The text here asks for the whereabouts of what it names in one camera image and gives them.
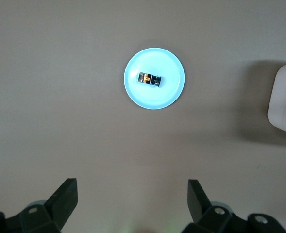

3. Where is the light blue round plate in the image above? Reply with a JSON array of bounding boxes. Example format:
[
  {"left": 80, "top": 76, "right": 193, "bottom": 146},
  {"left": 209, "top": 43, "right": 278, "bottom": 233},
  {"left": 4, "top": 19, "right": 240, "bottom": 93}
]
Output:
[{"left": 123, "top": 47, "right": 186, "bottom": 110}]

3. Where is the white lidded lunch box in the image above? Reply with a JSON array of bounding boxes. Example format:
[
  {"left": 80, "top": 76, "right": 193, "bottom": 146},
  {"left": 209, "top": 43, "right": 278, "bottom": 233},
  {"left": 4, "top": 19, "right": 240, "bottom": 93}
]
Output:
[{"left": 267, "top": 60, "right": 286, "bottom": 143}]

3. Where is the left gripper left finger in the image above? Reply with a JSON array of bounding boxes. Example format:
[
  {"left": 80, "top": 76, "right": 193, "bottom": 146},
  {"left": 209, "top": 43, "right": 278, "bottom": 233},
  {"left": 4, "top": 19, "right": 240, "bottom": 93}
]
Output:
[{"left": 0, "top": 178, "right": 79, "bottom": 233}]

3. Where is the orange push button switch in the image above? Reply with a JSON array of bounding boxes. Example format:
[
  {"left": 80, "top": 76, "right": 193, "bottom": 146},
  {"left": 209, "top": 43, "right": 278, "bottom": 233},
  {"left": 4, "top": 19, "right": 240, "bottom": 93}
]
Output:
[{"left": 137, "top": 72, "right": 163, "bottom": 87}]

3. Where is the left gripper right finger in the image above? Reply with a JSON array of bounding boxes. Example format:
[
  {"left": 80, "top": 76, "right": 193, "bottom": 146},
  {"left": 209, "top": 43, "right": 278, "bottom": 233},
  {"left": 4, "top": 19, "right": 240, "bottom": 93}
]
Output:
[{"left": 181, "top": 179, "right": 286, "bottom": 233}]

